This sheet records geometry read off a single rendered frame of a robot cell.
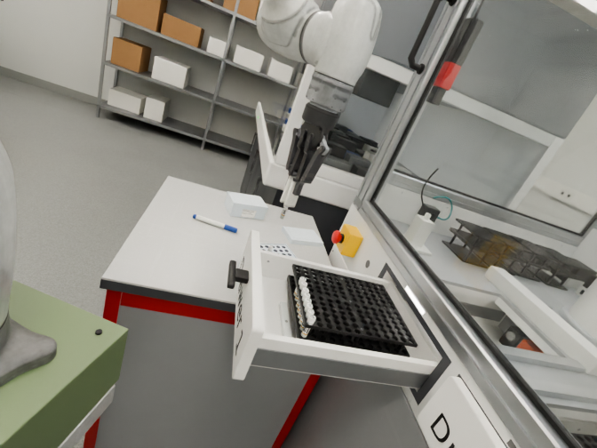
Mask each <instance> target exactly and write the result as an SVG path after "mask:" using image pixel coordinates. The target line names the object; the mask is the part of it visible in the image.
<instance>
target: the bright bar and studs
mask: <svg viewBox="0 0 597 448"><path fill-rule="evenodd" d="M279 313H280V320H281V328H282V336H286V337H291V327H290V320H289V314H288V309H287V303H286V302H280V304H279Z"/></svg>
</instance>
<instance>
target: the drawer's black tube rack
mask: <svg viewBox="0 0 597 448"><path fill-rule="evenodd" d="M304 269H305V270H304ZM301 270H302V272H303V276H304V278H306V277H307V278H306V283H307V287H306V288H307V289H308V290H309V294H310V298H309V299H310V300H311V301H312V302H311V304H312V305H313V308H312V310H313V311H314V316H315V317H316V319H315V321H314V322H315V328H314V329H310V331H309V333H308V335H307V336H306V337H305V338H304V337H302V336H301V333H302V331H301V330H300V329H299V328H300V326H301V324H299V318H298V315H299V313H298V312H297V310H298V308H296V304H297V301H295V300H294V299H295V296H294V295H293V293H294V292H295V289H296V284H295V279H294V276H291V275H288V276H287V283H288V288H289V294H290V299H291V309H292V314H293V320H294V325H295V331H296V336H297V339H302V340H312V341H318V342H323V343H329V344H333V345H339V346H344V347H350V348H359V349H365V350H370V351H376V352H381V353H386V354H391V355H397V356H406V357H410V354H409V352H408V351H407V349H406V347H405V346H409V347H414V348H416V347H417V346H418V344H417V342H416V341H415V340H414V338H413V336H412V334H411V333H410V330H409V328H408V327H407V325H406V323H405V322H404V321H403V319H402V317H401V315H400V313H399V311H398V310H397V308H396V306H395V304H394V303H393V301H392V299H391V298H390V296H389V294H388V293H387V291H386V288H385V287H384V285H382V284H375V283H372V282H368V281H363V280H360V279H356V278H352V277H348V276H342V275H338V274H333V273H330V272H326V271H322V270H318V269H314V268H308V267H303V266H301ZM312 271H313V272H312ZM305 273H306V274H307V275H306V274H305ZM320 273H321V274H320ZM328 278H329V279H328ZM314 279H315V280H314ZM336 280H337V281H336ZM351 280H352V281H351ZM322 281H323V282H322ZM348 287H349V288H348ZM367 287H368V288H367ZM382 302H383V303H382ZM390 318H391V319H390ZM397 319H398V320H399V321H398V320H397ZM394 324H395V325H394ZM396 329H397V330H398V331H397V330H396ZM399 334H400V335H401V336H400V335H399ZM407 336H408V337H409V338H408V337H407ZM410 342H411V343H410Z"/></svg>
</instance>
